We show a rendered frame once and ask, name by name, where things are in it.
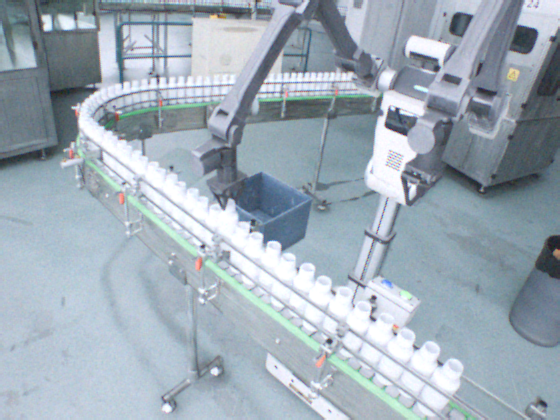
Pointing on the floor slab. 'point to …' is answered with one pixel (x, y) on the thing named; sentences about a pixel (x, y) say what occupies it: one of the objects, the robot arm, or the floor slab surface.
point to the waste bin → (540, 300)
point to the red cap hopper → (136, 41)
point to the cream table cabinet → (225, 46)
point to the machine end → (492, 148)
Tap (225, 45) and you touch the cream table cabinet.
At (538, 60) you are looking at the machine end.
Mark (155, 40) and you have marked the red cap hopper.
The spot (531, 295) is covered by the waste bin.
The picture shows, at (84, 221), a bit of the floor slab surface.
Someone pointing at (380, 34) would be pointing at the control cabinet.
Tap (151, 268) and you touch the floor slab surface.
